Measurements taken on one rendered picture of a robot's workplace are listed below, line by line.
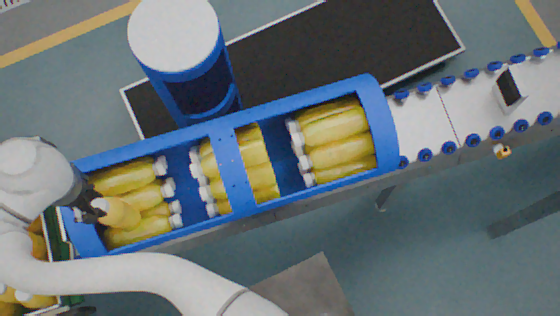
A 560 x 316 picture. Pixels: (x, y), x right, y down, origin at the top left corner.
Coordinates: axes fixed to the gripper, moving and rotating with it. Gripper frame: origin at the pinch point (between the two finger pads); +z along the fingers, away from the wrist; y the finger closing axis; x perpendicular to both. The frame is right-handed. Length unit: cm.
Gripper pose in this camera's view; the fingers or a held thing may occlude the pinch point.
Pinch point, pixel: (94, 204)
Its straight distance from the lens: 149.8
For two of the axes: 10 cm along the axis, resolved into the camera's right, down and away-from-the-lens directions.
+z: 0.2, 2.5, 9.7
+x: -9.5, 2.9, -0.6
